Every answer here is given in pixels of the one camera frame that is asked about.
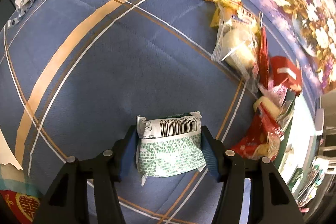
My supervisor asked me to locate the clear bread packet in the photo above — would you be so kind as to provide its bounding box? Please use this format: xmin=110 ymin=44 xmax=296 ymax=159
xmin=212 ymin=21 xmax=261 ymax=81

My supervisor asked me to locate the green white snack packet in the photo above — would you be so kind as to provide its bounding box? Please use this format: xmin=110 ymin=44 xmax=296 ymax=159
xmin=136 ymin=111 xmax=206 ymax=186

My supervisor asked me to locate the blue plaid bedsheet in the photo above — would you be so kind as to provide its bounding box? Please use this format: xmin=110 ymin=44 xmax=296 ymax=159
xmin=0 ymin=0 xmax=297 ymax=224

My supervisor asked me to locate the white rectangular device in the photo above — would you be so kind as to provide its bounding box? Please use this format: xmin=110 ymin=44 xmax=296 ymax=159
xmin=316 ymin=109 xmax=326 ymax=136

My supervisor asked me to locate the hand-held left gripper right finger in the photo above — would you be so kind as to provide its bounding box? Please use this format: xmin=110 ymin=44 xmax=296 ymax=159
xmin=200 ymin=125 xmax=305 ymax=224

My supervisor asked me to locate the red heart print paper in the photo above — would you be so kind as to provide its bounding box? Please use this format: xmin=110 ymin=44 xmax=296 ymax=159
xmin=0 ymin=189 xmax=42 ymax=224

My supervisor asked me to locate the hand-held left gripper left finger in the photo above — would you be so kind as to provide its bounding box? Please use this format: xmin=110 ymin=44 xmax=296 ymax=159
xmin=34 ymin=126 xmax=139 ymax=224

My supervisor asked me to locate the white shelf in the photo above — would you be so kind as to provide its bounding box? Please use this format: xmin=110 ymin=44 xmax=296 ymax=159
xmin=318 ymin=130 xmax=336 ymax=176

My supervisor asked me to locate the red orange snack packet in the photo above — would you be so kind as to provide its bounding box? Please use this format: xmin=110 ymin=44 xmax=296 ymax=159
xmin=231 ymin=106 xmax=286 ymax=161

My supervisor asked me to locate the white torn paper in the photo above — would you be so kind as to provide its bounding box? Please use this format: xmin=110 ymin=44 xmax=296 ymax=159
xmin=0 ymin=130 xmax=24 ymax=170

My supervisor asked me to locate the white teal box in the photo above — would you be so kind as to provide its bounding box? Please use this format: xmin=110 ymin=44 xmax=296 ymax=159
xmin=276 ymin=95 xmax=319 ymax=188

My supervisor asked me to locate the red box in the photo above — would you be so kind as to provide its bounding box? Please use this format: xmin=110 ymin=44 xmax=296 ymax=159
xmin=269 ymin=56 xmax=303 ymax=96

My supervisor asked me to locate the red patterned snack packet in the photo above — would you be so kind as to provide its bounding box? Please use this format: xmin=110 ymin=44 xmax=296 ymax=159
xmin=259 ymin=27 xmax=271 ymax=89

